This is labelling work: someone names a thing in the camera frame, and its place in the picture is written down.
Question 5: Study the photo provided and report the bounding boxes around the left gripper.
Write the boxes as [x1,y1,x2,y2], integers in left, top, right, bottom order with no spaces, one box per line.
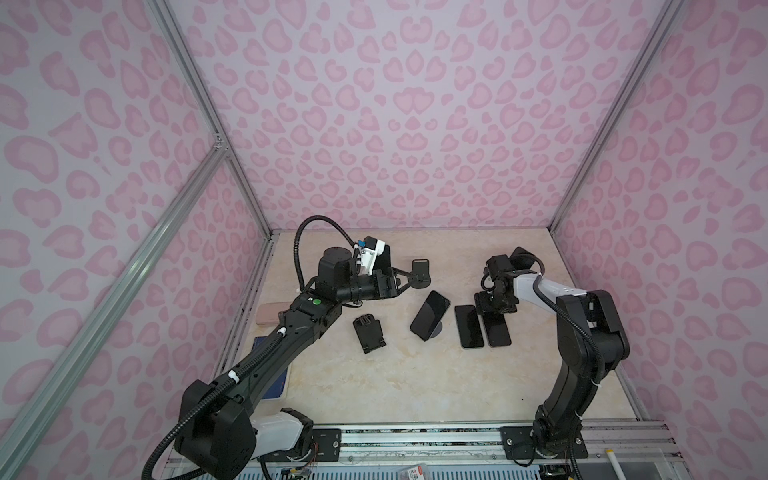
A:
[336,268,417,306]

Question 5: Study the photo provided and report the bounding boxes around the silver phone on folding stand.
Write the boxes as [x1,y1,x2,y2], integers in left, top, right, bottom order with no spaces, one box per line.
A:
[374,244,392,276]

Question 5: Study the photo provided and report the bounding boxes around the black round stand, front middle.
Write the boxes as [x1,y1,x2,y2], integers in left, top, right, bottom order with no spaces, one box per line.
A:
[429,322,443,339]

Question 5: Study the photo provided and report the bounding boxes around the small phone on round stand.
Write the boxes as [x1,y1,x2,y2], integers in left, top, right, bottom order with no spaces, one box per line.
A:
[509,246,537,270]

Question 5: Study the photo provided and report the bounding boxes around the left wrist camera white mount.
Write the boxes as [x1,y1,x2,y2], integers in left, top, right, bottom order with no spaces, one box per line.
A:
[355,236,386,276]

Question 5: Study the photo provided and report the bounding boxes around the white marker pen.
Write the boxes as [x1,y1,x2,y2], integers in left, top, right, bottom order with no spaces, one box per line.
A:
[606,449,627,480]

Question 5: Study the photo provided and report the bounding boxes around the silver-edged phone on round stand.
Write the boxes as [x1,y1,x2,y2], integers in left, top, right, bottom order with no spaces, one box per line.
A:
[482,312,512,347]

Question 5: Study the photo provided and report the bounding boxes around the teal-edged phone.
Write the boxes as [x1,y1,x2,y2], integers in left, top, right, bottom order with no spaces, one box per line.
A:
[410,291,450,341]

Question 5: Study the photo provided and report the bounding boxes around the blue pad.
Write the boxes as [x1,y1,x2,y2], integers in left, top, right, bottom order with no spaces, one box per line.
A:
[248,340,290,404]

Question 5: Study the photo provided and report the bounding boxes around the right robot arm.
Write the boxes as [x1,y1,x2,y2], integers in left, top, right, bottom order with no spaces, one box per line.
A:
[475,247,630,458]

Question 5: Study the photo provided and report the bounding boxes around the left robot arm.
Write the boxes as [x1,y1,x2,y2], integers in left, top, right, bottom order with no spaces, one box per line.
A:
[159,247,431,479]

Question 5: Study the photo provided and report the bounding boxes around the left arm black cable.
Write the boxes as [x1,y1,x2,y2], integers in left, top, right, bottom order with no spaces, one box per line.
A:
[292,215,358,292]

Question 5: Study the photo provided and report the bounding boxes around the purple phone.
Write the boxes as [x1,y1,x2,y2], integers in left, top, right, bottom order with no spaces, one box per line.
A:
[454,305,485,349]

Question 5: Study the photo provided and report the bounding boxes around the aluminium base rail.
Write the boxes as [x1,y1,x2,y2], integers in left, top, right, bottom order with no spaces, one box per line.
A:
[238,419,692,479]

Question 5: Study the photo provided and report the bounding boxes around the pink rectangular case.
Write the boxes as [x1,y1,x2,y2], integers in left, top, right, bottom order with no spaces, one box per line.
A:
[254,302,291,327]

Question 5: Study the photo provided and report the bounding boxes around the black round phone stand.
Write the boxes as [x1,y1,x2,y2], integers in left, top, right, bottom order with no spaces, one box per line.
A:
[409,259,431,289]

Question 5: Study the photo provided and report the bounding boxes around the black folding stand, front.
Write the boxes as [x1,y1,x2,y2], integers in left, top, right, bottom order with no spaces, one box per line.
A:
[353,314,386,354]

